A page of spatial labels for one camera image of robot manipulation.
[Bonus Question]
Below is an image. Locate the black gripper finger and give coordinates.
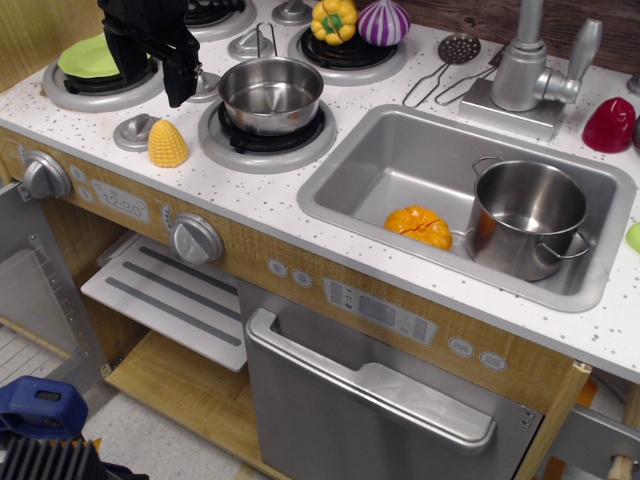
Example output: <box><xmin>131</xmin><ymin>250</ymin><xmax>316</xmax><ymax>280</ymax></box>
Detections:
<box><xmin>104</xmin><ymin>28</ymin><xmax>148</xmax><ymax>83</ymax></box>
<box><xmin>162</xmin><ymin>43</ymin><xmax>201</xmax><ymax>108</ymax></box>

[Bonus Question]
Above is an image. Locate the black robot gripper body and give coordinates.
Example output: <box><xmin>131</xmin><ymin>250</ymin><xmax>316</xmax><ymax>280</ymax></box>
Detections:
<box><xmin>98</xmin><ymin>1</ymin><xmax>193</xmax><ymax>62</ymax></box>

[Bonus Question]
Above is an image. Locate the front left stove burner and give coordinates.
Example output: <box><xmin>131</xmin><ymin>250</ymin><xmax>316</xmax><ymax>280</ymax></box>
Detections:
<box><xmin>42</xmin><ymin>61</ymin><xmax>164</xmax><ymax>113</ymax></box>

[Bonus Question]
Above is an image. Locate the stove burner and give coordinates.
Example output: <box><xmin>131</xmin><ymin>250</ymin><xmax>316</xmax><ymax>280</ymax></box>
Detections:
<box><xmin>287</xmin><ymin>27</ymin><xmax>407</xmax><ymax>87</ymax></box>
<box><xmin>198</xmin><ymin>102</ymin><xmax>337</xmax><ymax>174</ymax></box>
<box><xmin>184</xmin><ymin>0</ymin><xmax>257</xmax><ymax>42</ymax></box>
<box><xmin>42</xmin><ymin>61</ymin><xmax>164</xmax><ymax>113</ymax></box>

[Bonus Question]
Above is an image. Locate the back left stove burner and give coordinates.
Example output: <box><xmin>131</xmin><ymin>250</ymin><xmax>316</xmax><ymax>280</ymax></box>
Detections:
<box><xmin>184</xmin><ymin>0</ymin><xmax>257</xmax><ymax>42</ymax></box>

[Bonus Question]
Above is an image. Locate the yellow toy corn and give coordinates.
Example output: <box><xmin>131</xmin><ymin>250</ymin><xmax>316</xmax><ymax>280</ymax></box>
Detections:
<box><xmin>148</xmin><ymin>119</ymin><xmax>189</xmax><ymax>168</ymax></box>

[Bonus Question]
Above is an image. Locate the front right stove burner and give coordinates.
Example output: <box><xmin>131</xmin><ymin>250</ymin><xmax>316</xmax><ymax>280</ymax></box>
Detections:
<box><xmin>198</xmin><ymin>102</ymin><xmax>337</xmax><ymax>174</ymax></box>

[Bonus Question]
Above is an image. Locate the small steel pan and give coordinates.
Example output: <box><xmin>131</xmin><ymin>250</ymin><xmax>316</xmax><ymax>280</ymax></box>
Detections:
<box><xmin>218</xmin><ymin>40</ymin><xmax>324</xmax><ymax>136</ymax></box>

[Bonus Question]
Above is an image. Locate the back right stove burner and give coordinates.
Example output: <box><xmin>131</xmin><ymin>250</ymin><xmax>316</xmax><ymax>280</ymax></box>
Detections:
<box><xmin>287</xmin><ymin>27</ymin><xmax>407</xmax><ymax>87</ymax></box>

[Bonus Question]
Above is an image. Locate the silver stovetop knob middle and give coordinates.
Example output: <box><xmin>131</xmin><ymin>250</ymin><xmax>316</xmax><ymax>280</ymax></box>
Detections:
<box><xmin>187</xmin><ymin>71</ymin><xmax>220</xmax><ymax>103</ymax></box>

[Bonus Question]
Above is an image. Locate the silver stovetop knob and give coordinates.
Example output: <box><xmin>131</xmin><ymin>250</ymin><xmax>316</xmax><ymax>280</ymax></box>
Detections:
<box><xmin>187</xmin><ymin>71</ymin><xmax>220</xmax><ymax>103</ymax></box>
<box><xmin>227</xmin><ymin>31</ymin><xmax>277</xmax><ymax>61</ymax></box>
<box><xmin>113</xmin><ymin>113</ymin><xmax>159</xmax><ymax>152</ymax></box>
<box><xmin>271</xmin><ymin>0</ymin><xmax>312</xmax><ymax>26</ymax></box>

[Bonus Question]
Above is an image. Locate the green toy lettuce leaf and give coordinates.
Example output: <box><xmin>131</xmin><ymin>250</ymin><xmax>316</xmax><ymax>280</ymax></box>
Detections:
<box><xmin>57</xmin><ymin>34</ymin><xmax>120</xmax><ymax>79</ymax></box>

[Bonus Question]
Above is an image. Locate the silver stovetop knob centre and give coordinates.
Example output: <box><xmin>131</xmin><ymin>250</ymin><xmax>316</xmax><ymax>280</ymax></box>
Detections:
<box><xmin>227</xmin><ymin>31</ymin><xmax>277</xmax><ymax>61</ymax></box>

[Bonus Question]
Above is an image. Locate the silver stovetop knob front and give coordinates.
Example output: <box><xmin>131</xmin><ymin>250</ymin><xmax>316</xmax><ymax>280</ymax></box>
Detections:
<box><xmin>113</xmin><ymin>113</ymin><xmax>159</xmax><ymax>152</ymax></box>

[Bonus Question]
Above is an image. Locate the silver stovetop knob back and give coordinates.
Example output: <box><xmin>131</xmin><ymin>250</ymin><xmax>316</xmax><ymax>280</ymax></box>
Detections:
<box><xmin>271</xmin><ymin>0</ymin><xmax>312</xmax><ymax>26</ymax></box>

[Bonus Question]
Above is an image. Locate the left silver oven dial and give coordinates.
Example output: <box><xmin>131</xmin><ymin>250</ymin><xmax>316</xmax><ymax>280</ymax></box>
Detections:
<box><xmin>22</xmin><ymin>150</ymin><xmax>72</xmax><ymax>199</ymax></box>

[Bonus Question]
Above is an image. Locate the silver oven dial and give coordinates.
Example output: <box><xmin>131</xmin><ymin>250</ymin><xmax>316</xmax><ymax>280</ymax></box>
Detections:
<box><xmin>169</xmin><ymin>212</ymin><xmax>224</xmax><ymax>265</ymax></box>
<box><xmin>22</xmin><ymin>150</ymin><xmax>72</xmax><ymax>199</ymax></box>

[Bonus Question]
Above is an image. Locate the yellow toy bell pepper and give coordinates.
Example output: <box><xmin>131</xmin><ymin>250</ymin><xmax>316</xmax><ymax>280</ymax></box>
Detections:
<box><xmin>311</xmin><ymin>0</ymin><xmax>359</xmax><ymax>46</ymax></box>

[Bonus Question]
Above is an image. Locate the right silver oven dial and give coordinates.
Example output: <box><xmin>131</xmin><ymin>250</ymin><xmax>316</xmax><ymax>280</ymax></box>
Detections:
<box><xmin>169</xmin><ymin>212</ymin><xmax>224</xmax><ymax>265</ymax></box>

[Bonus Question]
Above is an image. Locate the purple toy onion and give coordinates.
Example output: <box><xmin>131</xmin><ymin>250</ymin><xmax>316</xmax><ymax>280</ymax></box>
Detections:
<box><xmin>357</xmin><ymin>0</ymin><xmax>411</xmax><ymax>47</ymax></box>

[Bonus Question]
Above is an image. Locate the white oven rack shelf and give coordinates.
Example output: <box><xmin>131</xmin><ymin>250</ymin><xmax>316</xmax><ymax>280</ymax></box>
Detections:
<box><xmin>81</xmin><ymin>235</ymin><xmax>247</xmax><ymax>372</ymax></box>

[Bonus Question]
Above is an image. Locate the open oven door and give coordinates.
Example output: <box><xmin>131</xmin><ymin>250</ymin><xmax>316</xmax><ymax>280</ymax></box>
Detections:
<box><xmin>1</xmin><ymin>183</ymin><xmax>107</xmax><ymax>394</ymax></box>

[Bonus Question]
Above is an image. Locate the orange toy pumpkin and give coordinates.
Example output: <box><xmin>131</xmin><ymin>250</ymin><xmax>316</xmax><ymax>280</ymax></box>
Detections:
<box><xmin>383</xmin><ymin>205</ymin><xmax>453</xmax><ymax>251</ymax></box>

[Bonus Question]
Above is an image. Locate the metal skimmer spoon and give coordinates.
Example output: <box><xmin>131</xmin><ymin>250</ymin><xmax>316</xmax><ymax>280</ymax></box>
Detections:
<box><xmin>402</xmin><ymin>33</ymin><xmax>481</xmax><ymax>108</ymax></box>

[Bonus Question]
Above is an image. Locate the silver toy faucet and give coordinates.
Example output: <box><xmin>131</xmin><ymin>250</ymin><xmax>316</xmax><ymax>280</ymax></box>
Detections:
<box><xmin>458</xmin><ymin>1</ymin><xmax>602</xmax><ymax>141</ymax></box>

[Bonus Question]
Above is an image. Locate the silver dishwasher door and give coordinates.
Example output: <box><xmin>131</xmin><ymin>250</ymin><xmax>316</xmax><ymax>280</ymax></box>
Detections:
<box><xmin>240</xmin><ymin>282</ymin><xmax>542</xmax><ymax>479</ymax></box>

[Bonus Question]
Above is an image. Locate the blue clamp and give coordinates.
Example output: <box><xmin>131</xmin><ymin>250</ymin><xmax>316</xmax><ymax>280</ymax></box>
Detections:
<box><xmin>1</xmin><ymin>376</ymin><xmax>149</xmax><ymax>479</ymax></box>

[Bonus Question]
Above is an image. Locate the red toy pepper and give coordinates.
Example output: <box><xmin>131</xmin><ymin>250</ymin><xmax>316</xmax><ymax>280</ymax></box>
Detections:
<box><xmin>582</xmin><ymin>97</ymin><xmax>636</xmax><ymax>154</ymax></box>

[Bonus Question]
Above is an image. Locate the green toy at edge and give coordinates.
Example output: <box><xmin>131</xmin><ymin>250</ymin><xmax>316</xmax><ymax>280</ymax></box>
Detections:
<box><xmin>625</xmin><ymin>222</ymin><xmax>640</xmax><ymax>254</ymax></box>

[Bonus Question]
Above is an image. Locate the metal wire utensil handle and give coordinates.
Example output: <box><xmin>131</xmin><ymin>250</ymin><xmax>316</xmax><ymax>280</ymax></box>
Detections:
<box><xmin>434</xmin><ymin>46</ymin><xmax>506</xmax><ymax>106</ymax></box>

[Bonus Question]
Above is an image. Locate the steel pot with handles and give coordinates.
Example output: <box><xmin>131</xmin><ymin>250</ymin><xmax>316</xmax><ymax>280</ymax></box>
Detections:
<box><xmin>465</xmin><ymin>156</ymin><xmax>591</xmax><ymax>281</ymax></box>

